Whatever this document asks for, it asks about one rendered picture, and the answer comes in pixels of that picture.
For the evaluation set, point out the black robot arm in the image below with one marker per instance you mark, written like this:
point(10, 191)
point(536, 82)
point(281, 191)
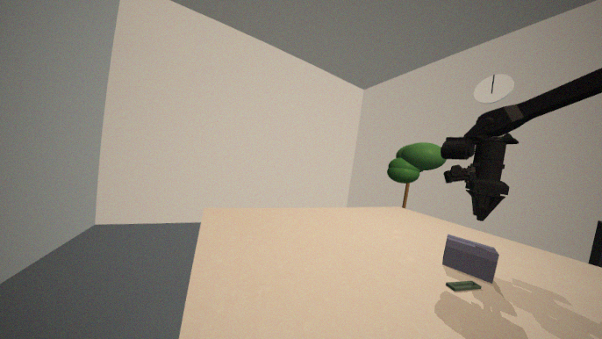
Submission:
point(482, 137)

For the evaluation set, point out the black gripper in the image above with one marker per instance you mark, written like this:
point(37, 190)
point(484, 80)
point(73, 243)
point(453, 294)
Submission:
point(486, 189)

